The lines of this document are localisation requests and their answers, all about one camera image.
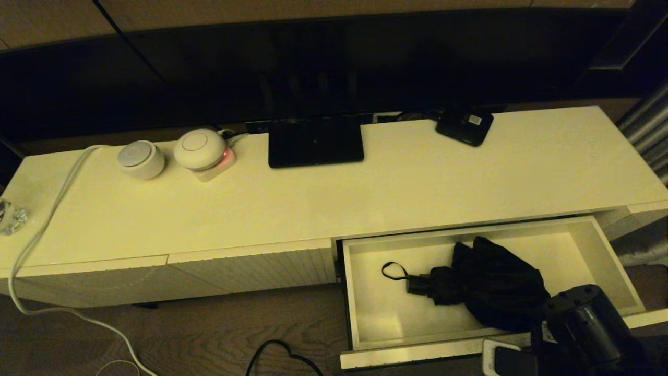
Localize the large black television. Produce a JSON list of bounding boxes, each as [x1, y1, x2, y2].
[[0, 6, 645, 143]]

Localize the white fluted cabinet front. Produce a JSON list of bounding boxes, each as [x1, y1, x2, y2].
[[167, 239, 337, 299]]

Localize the long white power cable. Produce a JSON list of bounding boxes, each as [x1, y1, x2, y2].
[[8, 145, 157, 376]]

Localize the black television base plate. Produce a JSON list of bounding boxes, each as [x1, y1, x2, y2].
[[268, 116, 365, 169]]

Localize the white fluted drawer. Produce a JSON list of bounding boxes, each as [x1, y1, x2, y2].
[[337, 215, 668, 371]]

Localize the grey pleated curtain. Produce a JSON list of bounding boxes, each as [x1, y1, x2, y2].
[[611, 81, 668, 267]]

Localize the small white round speaker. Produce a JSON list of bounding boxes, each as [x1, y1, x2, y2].
[[116, 140, 165, 180]]

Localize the white TV cabinet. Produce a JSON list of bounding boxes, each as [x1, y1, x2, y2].
[[0, 106, 668, 309]]

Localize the clear glass object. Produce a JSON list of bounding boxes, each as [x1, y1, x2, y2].
[[0, 197, 29, 236]]

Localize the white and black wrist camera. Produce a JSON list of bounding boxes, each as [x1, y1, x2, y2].
[[481, 338, 539, 376]]

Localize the black umbrella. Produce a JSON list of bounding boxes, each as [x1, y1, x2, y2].
[[382, 237, 551, 332]]

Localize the white smooth cabinet front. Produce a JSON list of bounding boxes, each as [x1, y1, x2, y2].
[[0, 255, 230, 309]]

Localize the black set-top box with label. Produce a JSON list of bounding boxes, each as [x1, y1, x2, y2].
[[436, 107, 494, 147]]

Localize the black looped floor cable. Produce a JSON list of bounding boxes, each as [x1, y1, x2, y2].
[[245, 339, 324, 376]]

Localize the white dome-shaped device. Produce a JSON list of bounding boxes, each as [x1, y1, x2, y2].
[[173, 128, 226, 171]]

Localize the white plug with cord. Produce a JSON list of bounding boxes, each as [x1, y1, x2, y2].
[[218, 128, 252, 147]]

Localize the white power strip red light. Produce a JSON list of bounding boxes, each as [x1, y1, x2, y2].
[[194, 147, 237, 182]]

